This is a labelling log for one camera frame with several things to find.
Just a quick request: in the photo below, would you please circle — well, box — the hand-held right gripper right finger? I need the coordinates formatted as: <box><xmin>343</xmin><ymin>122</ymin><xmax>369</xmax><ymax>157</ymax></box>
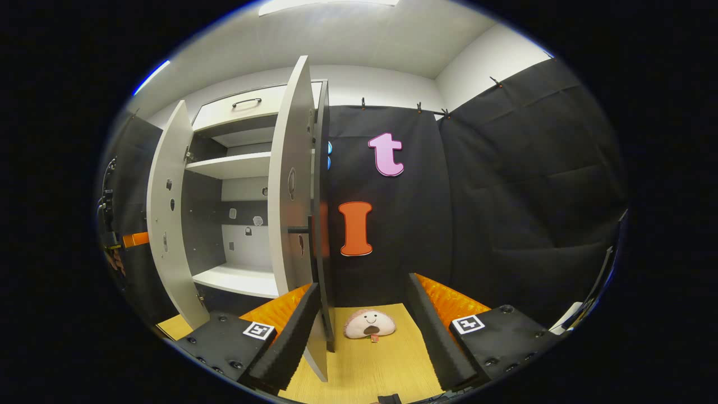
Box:
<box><xmin>405</xmin><ymin>272</ymin><xmax>561</xmax><ymax>392</ymax></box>

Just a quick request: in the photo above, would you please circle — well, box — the black backdrop cloth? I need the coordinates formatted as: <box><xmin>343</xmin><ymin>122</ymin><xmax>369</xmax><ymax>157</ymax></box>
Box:
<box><xmin>98</xmin><ymin>56</ymin><xmax>629</xmax><ymax>332</ymax></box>

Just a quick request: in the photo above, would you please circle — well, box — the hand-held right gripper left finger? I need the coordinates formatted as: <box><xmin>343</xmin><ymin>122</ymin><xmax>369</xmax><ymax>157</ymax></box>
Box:
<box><xmin>177</xmin><ymin>282</ymin><xmax>320</xmax><ymax>393</ymax></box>

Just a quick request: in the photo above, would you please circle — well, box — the pink smiling plush toy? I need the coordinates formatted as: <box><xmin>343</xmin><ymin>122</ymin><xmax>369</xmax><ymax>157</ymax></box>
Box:
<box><xmin>343</xmin><ymin>308</ymin><xmax>397</xmax><ymax>343</ymax></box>

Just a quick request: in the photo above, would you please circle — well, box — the white double-door shoe cabinet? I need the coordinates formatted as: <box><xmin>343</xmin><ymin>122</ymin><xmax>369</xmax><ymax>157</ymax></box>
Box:
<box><xmin>182</xmin><ymin>79</ymin><xmax>337</xmax><ymax>353</ymax></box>

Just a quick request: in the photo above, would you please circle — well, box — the row of black backdrop clips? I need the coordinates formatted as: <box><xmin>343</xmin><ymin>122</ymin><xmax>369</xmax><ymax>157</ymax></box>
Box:
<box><xmin>359</xmin><ymin>76</ymin><xmax>503</xmax><ymax>118</ymax></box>

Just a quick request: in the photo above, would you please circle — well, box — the ceiling light panel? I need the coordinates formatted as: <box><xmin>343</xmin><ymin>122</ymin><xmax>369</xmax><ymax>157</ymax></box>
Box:
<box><xmin>133</xmin><ymin>59</ymin><xmax>171</xmax><ymax>96</ymax></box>
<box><xmin>258</xmin><ymin>0</ymin><xmax>400</xmax><ymax>16</ymax></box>

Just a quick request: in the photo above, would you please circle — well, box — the white shoe cabinet door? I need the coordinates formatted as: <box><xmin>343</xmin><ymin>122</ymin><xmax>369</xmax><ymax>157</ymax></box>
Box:
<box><xmin>146</xmin><ymin>100</ymin><xmax>211</xmax><ymax>330</ymax></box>
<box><xmin>268</xmin><ymin>54</ymin><xmax>329</xmax><ymax>383</ymax></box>

